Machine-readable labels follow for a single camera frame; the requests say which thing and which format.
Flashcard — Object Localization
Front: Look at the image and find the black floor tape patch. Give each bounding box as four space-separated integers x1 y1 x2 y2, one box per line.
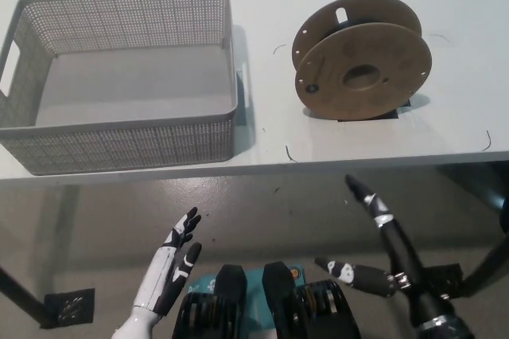
41 286 96 330
422 263 467 301

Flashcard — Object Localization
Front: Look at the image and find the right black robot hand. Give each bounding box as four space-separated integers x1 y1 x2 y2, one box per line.
314 174 457 329

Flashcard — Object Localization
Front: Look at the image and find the grey perforated plastic basket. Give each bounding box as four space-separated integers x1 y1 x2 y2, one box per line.
0 0 252 176

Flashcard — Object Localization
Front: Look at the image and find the cardboard filament spool black filament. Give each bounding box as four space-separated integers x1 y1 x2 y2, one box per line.
291 0 433 121

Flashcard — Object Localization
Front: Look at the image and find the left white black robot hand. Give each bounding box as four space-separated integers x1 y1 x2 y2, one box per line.
133 206 204 317

